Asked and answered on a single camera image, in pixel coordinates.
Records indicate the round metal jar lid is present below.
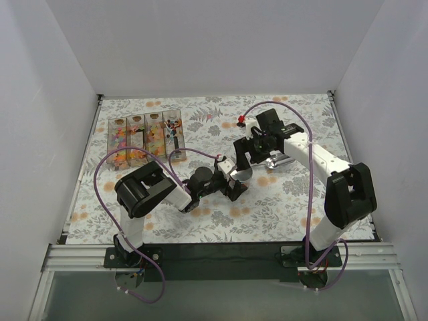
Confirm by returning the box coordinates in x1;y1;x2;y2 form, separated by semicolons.
230;168;253;183

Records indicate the metal candy scoop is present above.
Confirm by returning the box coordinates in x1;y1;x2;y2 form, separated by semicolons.
265;154;295;169

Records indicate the clear compartment candy box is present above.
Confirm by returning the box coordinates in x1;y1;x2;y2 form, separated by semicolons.
106;110;186;170

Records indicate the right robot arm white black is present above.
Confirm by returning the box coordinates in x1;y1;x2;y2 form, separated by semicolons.
234;108;377;269

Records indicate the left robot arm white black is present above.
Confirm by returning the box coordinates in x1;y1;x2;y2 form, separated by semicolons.
114;157;247;268

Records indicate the floral table mat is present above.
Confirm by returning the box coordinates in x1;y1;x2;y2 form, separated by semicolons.
66;94;348;245

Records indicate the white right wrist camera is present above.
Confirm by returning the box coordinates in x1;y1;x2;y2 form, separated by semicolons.
237;115;259;140

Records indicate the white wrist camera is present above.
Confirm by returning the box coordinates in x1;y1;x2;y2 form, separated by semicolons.
215;154;236;178
237;115;259;140

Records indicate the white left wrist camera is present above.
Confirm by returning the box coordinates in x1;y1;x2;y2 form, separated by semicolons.
215;154;236;178

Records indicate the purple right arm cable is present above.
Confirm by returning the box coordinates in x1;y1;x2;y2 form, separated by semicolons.
245;101;349;291

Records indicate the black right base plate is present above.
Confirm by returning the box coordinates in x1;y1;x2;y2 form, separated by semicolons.
278;245;342;290

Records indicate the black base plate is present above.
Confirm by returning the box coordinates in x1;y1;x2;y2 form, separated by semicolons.
278;245;342;290
103;246;164;270

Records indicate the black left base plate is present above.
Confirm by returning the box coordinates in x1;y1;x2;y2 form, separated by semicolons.
103;246;164;270

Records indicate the aluminium frame rail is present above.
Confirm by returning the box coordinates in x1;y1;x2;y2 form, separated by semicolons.
41;241;417;320

